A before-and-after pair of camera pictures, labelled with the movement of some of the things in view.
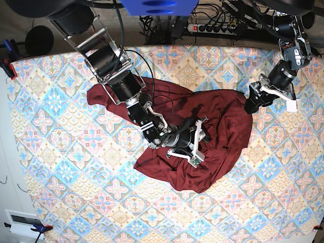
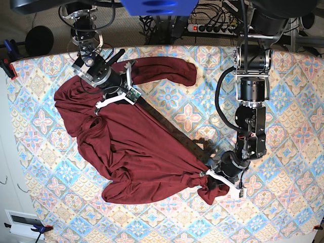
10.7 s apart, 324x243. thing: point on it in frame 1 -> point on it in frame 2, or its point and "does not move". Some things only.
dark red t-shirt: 229,125 -> 139,162
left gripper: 186,136 -> 99,73
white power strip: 216,29 does not move
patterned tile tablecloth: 80,157 does not move
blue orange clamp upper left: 11,54 does not move
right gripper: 282,75 -> 230,165
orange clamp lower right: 318,227 does not move
